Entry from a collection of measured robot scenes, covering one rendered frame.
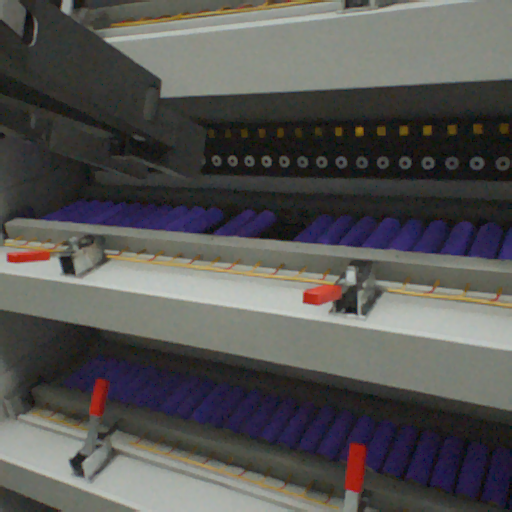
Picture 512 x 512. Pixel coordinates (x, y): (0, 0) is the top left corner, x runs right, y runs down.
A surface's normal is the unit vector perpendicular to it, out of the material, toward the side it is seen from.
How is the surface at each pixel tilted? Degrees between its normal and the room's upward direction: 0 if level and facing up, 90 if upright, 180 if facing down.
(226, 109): 90
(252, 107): 90
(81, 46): 91
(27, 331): 90
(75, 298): 105
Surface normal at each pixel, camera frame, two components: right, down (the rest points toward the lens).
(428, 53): -0.47, 0.41
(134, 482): -0.13, -0.91
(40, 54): 0.91, 0.10
